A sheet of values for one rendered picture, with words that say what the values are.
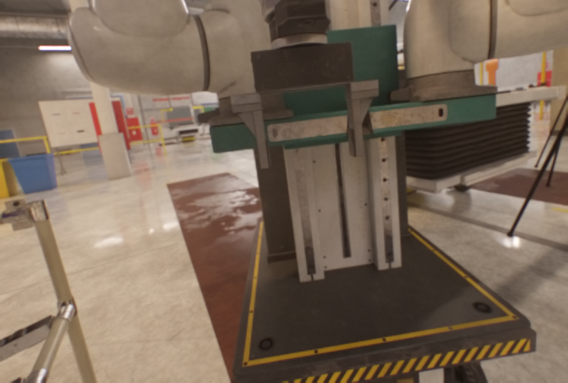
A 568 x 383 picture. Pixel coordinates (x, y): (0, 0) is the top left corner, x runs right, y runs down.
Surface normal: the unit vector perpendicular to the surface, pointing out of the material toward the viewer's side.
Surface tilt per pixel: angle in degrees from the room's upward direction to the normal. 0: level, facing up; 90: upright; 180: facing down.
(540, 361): 0
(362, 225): 90
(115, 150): 90
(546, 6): 118
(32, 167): 94
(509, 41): 132
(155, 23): 96
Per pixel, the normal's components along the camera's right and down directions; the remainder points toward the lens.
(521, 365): -0.11, -0.98
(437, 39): -0.45, 0.23
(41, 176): 0.47, 0.18
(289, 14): 0.08, 0.17
